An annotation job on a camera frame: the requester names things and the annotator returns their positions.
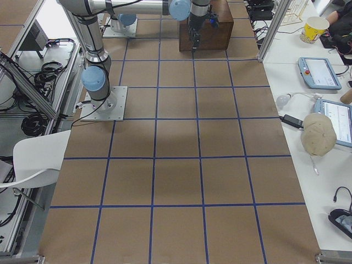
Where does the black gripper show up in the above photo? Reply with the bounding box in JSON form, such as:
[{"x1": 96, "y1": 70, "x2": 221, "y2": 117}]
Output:
[{"x1": 188, "y1": 13, "x2": 211, "y2": 52}]

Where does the brown wooden drawer cabinet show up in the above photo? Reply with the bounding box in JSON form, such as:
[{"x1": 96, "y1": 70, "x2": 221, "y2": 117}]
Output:
[{"x1": 179, "y1": 1, "x2": 234, "y2": 52}]

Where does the white light bulb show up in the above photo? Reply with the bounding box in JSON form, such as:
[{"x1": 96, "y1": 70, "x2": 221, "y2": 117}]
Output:
[{"x1": 276, "y1": 93, "x2": 292, "y2": 108}]

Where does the yellow popcorn cup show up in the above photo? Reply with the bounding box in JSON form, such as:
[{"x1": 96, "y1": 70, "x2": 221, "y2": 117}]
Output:
[{"x1": 300, "y1": 16, "x2": 329, "y2": 44}]

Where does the blue teach pendant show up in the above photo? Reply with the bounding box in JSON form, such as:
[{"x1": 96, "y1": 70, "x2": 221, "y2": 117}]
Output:
[
  {"x1": 314, "y1": 99, "x2": 351, "y2": 148},
  {"x1": 298, "y1": 57, "x2": 342, "y2": 90}
]

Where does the black power adapter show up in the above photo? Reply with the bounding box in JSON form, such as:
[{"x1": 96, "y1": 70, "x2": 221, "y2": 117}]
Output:
[{"x1": 279, "y1": 114, "x2": 304, "y2": 129}]

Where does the beige cap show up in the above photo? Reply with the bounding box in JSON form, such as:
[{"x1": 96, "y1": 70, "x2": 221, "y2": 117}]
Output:
[{"x1": 301, "y1": 113, "x2": 337, "y2": 156}]

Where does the cardboard tube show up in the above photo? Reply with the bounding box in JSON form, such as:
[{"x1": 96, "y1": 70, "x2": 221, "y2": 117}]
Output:
[{"x1": 340, "y1": 89, "x2": 352, "y2": 105}]

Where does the white chair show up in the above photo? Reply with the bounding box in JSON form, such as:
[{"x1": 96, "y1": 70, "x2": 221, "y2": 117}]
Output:
[{"x1": 1, "y1": 130, "x2": 71, "y2": 189}]

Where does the black glasses case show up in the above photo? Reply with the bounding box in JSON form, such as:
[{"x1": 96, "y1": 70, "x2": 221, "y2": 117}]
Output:
[{"x1": 328, "y1": 209, "x2": 351, "y2": 238}]

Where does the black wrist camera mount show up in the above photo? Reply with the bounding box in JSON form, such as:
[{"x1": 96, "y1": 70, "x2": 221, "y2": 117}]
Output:
[{"x1": 206, "y1": 4, "x2": 219, "y2": 28}]

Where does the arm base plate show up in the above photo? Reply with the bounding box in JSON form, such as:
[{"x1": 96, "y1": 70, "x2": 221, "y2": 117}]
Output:
[
  {"x1": 102, "y1": 19, "x2": 138, "y2": 39},
  {"x1": 80, "y1": 86, "x2": 128, "y2": 122}
]

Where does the aluminium frame post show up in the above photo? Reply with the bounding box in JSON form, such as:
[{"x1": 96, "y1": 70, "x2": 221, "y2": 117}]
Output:
[{"x1": 257, "y1": 0, "x2": 291, "y2": 62}]

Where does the gold wire rack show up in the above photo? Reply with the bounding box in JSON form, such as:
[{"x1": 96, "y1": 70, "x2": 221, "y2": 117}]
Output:
[{"x1": 281, "y1": 0, "x2": 308, "y2": 26}]

